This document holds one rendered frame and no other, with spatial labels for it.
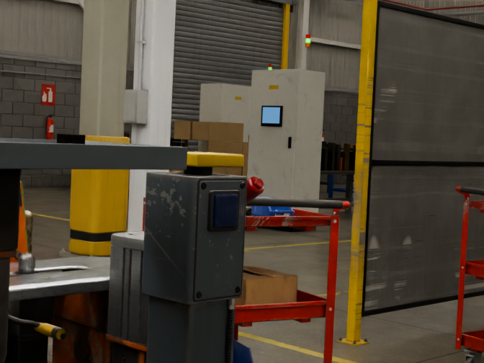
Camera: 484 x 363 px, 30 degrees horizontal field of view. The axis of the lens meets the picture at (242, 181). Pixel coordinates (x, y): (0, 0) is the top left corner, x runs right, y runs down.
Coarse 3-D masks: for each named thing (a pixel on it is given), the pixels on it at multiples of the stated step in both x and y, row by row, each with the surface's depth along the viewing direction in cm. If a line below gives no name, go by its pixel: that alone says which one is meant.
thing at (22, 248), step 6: (24, 210) 123; (24, 216) 123; (24, 222) 123; (24, 228) 123; (24, 234) 123; (18, 240) 122; (24, 240) 123; (18, 246) 122; (24, 246) 122; (18, 252) 121; (24, 252) 122; (12, 258) 121; (18, 258) 121
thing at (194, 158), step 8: (192, 152) 81; (200, 152) 83; (208, 152) 84; (192, 160) 78; (200, 160) 78; (208, 160) 79; (216, 160) 80; (224, 160) 80; (232, 160) 81; (240, 160) 82; (192, 168) 81; (200, 168) 81; (208, 168) 81
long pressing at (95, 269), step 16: (80, 256) 124; (96, 256) 125; (16, 272) 109; (64, 272) 110; (80, 272) 111; (96, 272) 111; (16, 288) 97; (32, 288) 99; (48, 288) 100; (64, 288) 102; (80, 288) 103; (96, 288) 105
